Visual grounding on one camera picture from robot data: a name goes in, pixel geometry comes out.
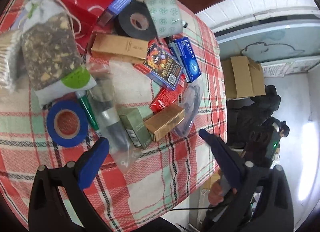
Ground herb sachet bag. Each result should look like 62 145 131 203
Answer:
21 0 97 108

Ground clear patterned tape roll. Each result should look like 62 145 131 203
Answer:
143 0 188 38

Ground bagged black microphone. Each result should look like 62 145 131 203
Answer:
87 63 140 173

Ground blue medicine box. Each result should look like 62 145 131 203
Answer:
168 37 201 83

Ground colourful card box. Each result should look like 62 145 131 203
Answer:
133 42 182 91

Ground small gold box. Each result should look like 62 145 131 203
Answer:
144 104 185 142

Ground green small box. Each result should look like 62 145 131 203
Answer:
118 108 152 149

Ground blue red slim box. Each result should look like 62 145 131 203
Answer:
97 0 132 27

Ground black tape roll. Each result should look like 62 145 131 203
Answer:
114 0 157 42

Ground cardboard boxes on floor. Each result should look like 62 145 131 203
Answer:
221 56 266 99

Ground operator hand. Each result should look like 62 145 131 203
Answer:
208 170 224 207

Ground bag of cotton swabs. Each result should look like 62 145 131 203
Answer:
1 29 22 91

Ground bagged black cable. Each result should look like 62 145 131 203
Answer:
171 77 205 138

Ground red plaid tablecloth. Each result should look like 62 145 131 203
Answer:
1 2 227 231

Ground person in background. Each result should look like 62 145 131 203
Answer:
248 117 290 168

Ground red card box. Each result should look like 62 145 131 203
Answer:
149 74 185 114

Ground gold cardboard box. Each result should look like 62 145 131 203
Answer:
91 33 149 64

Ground blue tape roll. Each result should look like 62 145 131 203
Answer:
46 101 88 148

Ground white green marker pen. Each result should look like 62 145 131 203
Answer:
75 90 101 137

